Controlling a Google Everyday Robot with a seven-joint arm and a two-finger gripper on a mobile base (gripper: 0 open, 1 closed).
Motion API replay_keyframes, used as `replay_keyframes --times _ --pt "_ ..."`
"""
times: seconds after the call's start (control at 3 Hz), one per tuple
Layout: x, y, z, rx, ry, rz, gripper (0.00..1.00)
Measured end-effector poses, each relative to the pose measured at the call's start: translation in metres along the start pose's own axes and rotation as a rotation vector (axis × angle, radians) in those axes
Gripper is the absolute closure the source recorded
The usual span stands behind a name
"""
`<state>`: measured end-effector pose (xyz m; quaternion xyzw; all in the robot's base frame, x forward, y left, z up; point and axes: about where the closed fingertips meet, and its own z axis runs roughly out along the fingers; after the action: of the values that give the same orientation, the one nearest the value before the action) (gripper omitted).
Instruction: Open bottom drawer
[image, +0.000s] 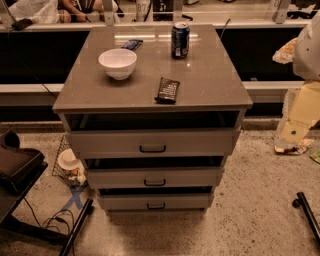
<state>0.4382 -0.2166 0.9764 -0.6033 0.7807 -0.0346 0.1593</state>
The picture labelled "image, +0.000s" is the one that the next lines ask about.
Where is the black tray on stand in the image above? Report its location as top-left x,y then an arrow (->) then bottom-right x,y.
0,130 -> 48,225

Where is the white cup in basket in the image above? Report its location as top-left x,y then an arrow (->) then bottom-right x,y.
57,149 -> 80,171

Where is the white ceramic bowl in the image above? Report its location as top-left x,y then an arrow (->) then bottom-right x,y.
98,48 -> 137,80

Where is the grey drawer cabinet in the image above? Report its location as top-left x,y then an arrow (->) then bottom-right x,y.
53,25 -> 252,200

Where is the black floor leg right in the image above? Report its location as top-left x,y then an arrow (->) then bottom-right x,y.
292,192 -> 320,245

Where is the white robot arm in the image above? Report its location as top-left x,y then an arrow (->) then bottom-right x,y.
280,13 -> 320,144

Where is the blue soda can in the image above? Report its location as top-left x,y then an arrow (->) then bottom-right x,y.
171,22 -> 190,59

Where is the crumpled snack bag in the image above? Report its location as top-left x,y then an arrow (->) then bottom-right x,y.
274,138 -> 314,155

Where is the blue snack bar wrapper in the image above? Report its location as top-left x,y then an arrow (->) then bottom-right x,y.
121,39 -> 143,51

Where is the black device on ledge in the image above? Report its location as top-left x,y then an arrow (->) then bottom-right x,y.
12,18 -> 33,31

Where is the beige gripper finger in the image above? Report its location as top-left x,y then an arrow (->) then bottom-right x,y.
280,81 -> 320,144

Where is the green packet on floor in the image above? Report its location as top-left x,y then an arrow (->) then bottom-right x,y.
310,150 -> 320,164

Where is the grey drawer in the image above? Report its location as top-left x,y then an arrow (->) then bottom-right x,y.
87,167 -> 224,189
66,129 -> 240,159
98,193 -> 214,211

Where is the black floor leg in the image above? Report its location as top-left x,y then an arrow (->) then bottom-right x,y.
59,199 -> 93,256
292,192 -> 320,245

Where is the black floor leg left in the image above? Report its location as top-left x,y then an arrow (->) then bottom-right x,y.
59,199 -> 93,256

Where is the wire basket with items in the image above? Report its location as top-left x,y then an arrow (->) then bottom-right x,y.
52,137 -> 87,187

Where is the black cable on floor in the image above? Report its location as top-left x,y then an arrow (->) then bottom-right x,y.
23,196 -> 77,256

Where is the dark chocolate bar wrapper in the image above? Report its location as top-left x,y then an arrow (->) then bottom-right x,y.
155,77 -> 180,104

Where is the seated person in background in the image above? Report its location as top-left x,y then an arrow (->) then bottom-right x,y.
57,0 -> 119,24

